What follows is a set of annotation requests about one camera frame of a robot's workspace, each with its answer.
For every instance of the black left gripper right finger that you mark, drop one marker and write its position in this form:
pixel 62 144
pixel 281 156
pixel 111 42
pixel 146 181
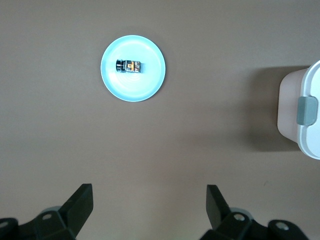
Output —
pixel 235 225

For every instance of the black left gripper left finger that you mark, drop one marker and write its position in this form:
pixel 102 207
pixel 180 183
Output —
pixel 62 222

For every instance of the black and orange switch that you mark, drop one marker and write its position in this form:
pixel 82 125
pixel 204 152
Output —
pixel 128 66

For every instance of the brown table mat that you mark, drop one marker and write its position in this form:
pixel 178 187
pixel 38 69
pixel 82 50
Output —
pixel 160 150

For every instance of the grey box lid clip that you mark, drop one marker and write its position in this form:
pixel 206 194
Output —
pixel 306 110

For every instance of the white lidded storage box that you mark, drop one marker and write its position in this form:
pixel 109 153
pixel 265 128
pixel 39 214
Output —
pixel 287 100

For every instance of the light blue round plate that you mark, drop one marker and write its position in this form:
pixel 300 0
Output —
pixel 150 85

